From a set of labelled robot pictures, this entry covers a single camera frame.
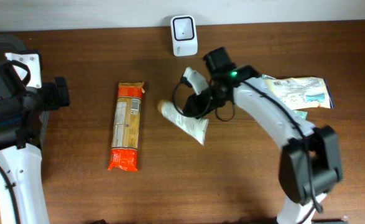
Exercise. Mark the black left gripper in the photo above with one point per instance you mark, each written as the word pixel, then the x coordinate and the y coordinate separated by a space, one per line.
pixel 52 89

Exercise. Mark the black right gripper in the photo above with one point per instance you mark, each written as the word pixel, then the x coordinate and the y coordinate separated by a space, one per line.
pixel 199 106

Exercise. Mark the white refill pouch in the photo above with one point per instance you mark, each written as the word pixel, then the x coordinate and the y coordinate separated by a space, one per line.
pixel 196 128

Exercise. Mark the yellow white snack bag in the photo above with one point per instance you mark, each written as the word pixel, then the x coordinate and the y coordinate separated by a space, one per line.
pixel 301 93

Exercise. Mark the mint green wipes pack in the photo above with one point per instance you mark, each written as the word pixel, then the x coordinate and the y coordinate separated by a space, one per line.
pixel 302 114

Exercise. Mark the orange spaghetti pack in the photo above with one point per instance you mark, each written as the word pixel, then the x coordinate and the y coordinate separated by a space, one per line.
pixel 127 115

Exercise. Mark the green Kleenex tissue pack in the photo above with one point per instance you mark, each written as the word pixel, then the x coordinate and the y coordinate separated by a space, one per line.
pixel 266 77

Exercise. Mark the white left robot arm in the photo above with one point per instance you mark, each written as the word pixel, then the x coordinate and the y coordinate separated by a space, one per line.
pixel 21 192

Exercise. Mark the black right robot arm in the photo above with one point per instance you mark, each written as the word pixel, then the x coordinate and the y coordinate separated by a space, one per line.
pixel 310 163

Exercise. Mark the white barcode scanner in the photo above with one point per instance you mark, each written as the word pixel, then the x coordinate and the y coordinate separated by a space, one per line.
pixel 184 36

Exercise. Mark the grey plastic mesh basket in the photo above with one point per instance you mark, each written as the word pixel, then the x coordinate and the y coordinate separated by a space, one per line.
pixel 11 44

